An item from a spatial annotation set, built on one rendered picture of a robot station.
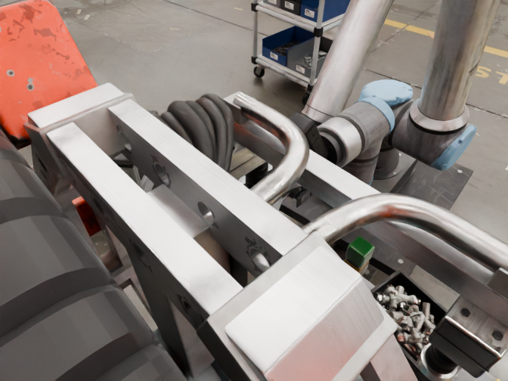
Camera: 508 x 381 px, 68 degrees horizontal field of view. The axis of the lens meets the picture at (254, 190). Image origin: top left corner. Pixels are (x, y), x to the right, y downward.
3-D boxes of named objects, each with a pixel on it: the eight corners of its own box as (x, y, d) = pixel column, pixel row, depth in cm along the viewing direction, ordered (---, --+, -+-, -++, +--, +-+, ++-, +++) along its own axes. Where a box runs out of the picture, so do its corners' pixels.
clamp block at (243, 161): (205, 168, 54) (202, 138, 50) (252, 140, 58) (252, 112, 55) (229, 186, 51) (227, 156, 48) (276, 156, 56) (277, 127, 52)
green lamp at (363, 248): (343, 257, 77) (347, 245, 74) (355, 246, 79) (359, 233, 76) (360, 269, 75) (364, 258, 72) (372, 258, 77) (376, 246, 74)
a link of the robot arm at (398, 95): (370, 116, 134) (380, 69, 122) (413, 137, 125) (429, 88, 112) (342, 134, 127) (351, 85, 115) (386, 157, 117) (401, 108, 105)
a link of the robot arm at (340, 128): (366, 130, 68) (323, 108, 73) (349, 141, 66) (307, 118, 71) (356, 167, 74) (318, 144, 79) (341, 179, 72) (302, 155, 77)
